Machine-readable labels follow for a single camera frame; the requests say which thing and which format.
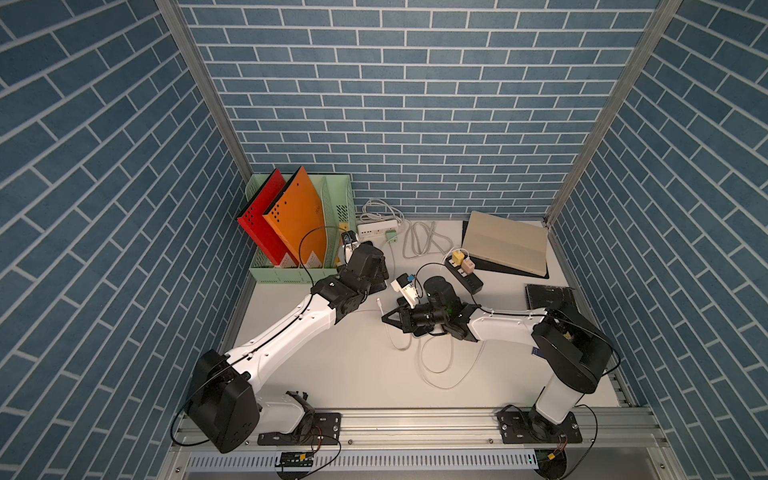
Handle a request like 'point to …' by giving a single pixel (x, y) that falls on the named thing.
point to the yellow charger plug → (457, 257)
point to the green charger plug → (391, 236)
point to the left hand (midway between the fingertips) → (379, 262)
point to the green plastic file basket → (334, 199)
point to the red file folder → (255, 221)
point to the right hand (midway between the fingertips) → (385, 321)
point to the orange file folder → (297, 210)
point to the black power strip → (470, 281)
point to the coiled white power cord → (422, 240)
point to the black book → (542, 296)
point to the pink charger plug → (468, 265)
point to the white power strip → (376, 232)
